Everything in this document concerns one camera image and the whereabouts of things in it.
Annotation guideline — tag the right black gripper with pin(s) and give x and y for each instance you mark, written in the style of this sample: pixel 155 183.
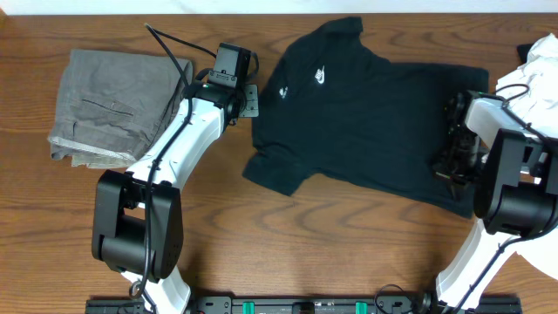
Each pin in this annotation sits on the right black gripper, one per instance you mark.
pixel 455 182

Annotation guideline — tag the black Nike t-shirt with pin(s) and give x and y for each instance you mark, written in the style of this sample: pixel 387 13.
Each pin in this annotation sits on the black Nike t-shirt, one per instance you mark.
pixel 333 107

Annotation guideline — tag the white crumpled garment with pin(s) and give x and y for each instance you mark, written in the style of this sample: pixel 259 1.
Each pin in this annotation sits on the white crumpled garment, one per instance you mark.
pixel 539 108

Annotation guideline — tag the folded grey shorts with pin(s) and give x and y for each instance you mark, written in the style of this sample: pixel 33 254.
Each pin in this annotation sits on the folded grey shorts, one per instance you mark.
pixel 113 106

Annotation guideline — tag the black garment under white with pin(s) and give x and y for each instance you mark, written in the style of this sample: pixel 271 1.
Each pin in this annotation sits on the black garment under white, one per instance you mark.
pixel 523 50

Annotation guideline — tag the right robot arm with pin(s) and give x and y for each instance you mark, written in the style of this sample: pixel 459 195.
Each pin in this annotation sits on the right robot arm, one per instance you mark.
pixel 512 169

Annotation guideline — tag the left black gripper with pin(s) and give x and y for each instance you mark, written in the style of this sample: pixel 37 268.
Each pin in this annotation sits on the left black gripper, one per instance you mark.
pixel 252 92

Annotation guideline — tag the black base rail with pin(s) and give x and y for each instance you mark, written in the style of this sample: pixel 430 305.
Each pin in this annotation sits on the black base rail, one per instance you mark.
pixel 384 304

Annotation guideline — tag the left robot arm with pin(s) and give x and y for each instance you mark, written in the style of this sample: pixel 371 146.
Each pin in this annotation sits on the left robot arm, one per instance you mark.
pixel 137 225

